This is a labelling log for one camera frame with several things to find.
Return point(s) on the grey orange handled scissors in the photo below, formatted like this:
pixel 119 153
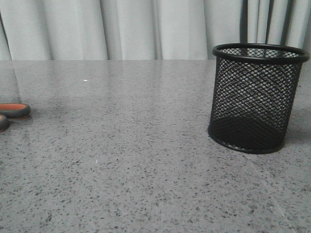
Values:
pixel 12 110

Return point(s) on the black mesh pen bucket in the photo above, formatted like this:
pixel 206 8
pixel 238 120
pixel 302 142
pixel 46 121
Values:
pixel 253 96

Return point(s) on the light grey curtain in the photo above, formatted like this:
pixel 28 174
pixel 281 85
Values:
pixel 144 29

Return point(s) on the black vertical pole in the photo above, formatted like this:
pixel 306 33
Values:
pixel 244 21

